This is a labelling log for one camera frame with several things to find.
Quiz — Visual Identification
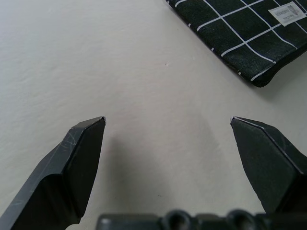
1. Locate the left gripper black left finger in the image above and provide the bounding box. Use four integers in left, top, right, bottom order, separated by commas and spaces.
0, 116, 106, 230

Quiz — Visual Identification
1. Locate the dark green checked cloth pouch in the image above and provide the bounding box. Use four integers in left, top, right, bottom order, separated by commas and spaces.
165, 0, 307, 88

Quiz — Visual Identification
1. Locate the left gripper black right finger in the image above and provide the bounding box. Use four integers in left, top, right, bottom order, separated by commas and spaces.
229, 116, 307, 214

